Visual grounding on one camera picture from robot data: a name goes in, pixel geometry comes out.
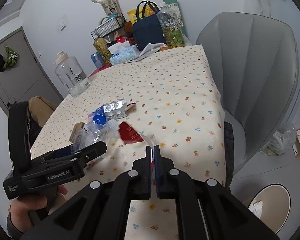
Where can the blue drink can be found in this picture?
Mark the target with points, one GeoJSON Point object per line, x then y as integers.
{"type": "Point", "coordinates": [97, 60]}

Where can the grey upholstered chair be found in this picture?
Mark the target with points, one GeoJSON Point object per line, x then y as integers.
{"type": "Point", "coordinates": [253, 76]}

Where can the black wire basket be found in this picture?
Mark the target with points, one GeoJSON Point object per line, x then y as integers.
{"type": "Point", "coordinates": [108, 27]}

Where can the small brown cardboard box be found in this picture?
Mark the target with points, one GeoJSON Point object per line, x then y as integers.
{"type": "Point", "coordinates": [76, 128]}

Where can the red paper scrap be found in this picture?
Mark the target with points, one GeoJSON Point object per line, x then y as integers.
{"type": "Point", "coordinates": [128, 134]}

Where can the grey door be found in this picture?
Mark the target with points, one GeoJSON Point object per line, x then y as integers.
{"type": "Point", "coordinates": [27, 78]}

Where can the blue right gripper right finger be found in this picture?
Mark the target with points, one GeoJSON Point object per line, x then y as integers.
{"type": "Point", "coordinates": [162, 167]}

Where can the white paper carrier bag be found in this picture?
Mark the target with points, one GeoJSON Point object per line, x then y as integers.
{"type": "Point", "coordinates": [110, 7]}

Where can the clear plastic bag on floor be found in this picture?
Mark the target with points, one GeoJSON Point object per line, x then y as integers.
{"type": "Point", "coordinates": [281, 141]}

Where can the large tea bottle right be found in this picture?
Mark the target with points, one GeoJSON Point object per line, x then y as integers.
{"type": "Point", "coordinates": [170, 26]}

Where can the blue tissue pack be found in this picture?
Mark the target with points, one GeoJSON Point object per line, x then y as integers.
{"type": "Point", "coordinates": [123, 52]}

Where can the tea bottle left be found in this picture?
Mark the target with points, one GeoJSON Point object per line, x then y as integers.
{"type": "Point", "coordinates": [101, 47]}

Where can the blue mask packet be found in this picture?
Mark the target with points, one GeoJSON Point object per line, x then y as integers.
{"type": "Point", "coordinates": [98, 116]}

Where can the beige round trash bin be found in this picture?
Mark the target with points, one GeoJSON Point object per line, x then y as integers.
{"type": "Point", "coordinates": [276, 205]}

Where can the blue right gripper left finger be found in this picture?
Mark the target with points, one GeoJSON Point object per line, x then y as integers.
{"type": "Point", "coordinates": [146, 174]}

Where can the navy blue tote bag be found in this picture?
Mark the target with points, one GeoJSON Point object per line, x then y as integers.
{"type": "Point", "coordinates": [147, 30]}

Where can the crushed clear plastic bottle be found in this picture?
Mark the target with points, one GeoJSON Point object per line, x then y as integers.
{"type": "Point", "coordinates": [92, 133]}

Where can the yellow snack packet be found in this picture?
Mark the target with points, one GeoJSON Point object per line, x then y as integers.
{"type": "Point", "coordinates": [132, 14]}

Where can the floral dotted tablecloth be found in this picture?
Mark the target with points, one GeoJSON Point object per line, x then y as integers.
{"type": "Point", "coordinates": [177, 107]}

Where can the clear water jug white lid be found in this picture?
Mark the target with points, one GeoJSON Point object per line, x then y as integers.
{"type": "Point", "coordinates": [71, 74]}

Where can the silver pill blister pack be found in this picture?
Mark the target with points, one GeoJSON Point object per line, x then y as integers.
{"type": "Point", "coordinates": [115, 109]}

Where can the white trash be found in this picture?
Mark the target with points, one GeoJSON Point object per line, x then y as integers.
{"type": "Point", "coordinates": [256, 208]}

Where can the person's left hand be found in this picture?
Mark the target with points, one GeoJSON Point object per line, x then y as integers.
{"type": "Point", "coordinates": [18, 219]}

